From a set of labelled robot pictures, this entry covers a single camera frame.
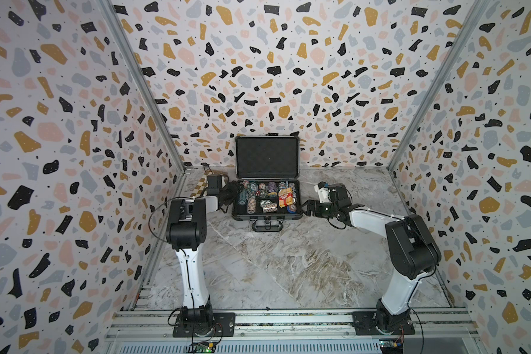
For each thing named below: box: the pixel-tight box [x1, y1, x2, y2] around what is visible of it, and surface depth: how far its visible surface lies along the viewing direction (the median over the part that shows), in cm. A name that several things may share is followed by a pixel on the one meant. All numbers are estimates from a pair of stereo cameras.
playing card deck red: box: [278, 187, 293, 208], surface depth 108 cm
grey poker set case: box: [231, 135, 304, 233], surface depth 111 cm
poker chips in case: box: [238, 179, 298, 215], surface depth 108 cm
